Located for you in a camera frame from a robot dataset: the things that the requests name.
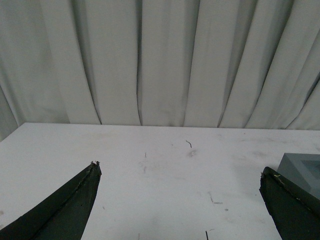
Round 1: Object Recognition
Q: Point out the gray base block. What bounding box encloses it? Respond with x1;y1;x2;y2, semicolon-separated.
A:
277;153;320;199

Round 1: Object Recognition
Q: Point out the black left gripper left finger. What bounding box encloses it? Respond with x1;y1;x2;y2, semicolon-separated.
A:
0;161;102;240

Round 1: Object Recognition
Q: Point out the white pleated curtain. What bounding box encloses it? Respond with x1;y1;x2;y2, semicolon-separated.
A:
0;0;320;139

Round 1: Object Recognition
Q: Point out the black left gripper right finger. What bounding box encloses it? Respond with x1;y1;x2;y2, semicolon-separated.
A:
259;166;320;240

